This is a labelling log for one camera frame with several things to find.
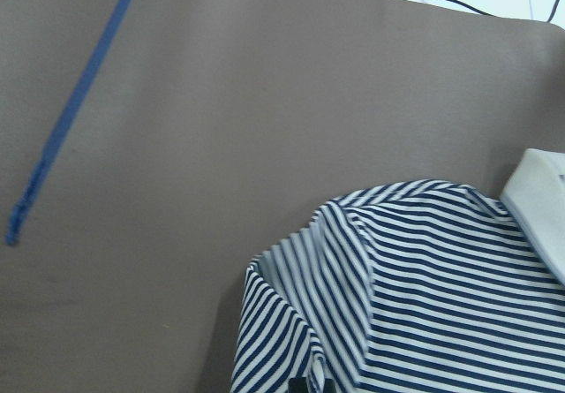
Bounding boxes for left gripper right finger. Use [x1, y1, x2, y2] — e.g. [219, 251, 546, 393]
[323, 374, 335, 393]

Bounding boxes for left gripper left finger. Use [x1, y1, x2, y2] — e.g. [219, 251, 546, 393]
[288, 372, 307, 393]

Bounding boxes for navy white striped polo shirt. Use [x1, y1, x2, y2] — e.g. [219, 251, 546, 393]
[229, 147, 565, 393]

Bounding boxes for blue tape grid lines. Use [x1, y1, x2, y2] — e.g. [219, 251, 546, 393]
[4, 0, 132, 247]

